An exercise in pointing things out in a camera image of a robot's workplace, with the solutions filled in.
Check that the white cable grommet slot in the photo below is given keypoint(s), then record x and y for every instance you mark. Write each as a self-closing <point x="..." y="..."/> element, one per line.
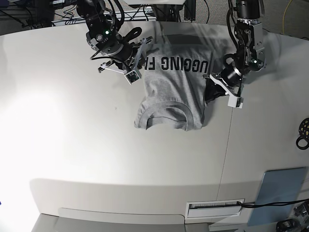
<point x="213" y="209"/>

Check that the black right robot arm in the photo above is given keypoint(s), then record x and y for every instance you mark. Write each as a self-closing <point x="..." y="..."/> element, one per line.
<point x="103" y="25"/>

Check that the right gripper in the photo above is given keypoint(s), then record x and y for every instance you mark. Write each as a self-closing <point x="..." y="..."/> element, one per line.
<point x="126" y="59"/>

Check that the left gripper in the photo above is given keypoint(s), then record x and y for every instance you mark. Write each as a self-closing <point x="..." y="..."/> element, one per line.
<point x="226" y="83"/>

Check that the grey T-shirt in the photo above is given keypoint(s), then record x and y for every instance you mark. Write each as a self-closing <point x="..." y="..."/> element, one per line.
<point x="174" y="84"/>

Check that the blue grey board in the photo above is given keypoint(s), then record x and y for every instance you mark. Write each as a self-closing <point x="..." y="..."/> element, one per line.
<point x="281" y="185"/>

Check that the black camera stand base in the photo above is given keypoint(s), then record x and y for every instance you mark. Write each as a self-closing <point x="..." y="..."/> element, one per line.
<point x="164" y="10"/>

